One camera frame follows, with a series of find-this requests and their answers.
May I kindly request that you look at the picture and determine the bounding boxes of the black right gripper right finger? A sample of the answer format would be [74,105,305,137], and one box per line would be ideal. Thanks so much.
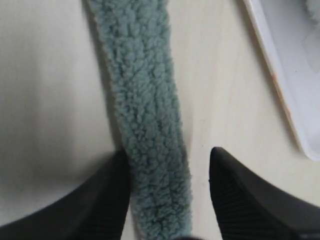
[209,147,320,240]

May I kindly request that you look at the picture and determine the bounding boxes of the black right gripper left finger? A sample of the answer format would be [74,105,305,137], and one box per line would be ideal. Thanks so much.
[0,150,131,240]

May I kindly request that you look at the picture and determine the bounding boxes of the green fleece scarf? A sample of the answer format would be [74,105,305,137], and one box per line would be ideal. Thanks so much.
[88,0,192,240]

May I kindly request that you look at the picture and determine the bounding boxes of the white rectangular plastic tray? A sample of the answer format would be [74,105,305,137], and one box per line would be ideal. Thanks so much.
[244,0,320,161]

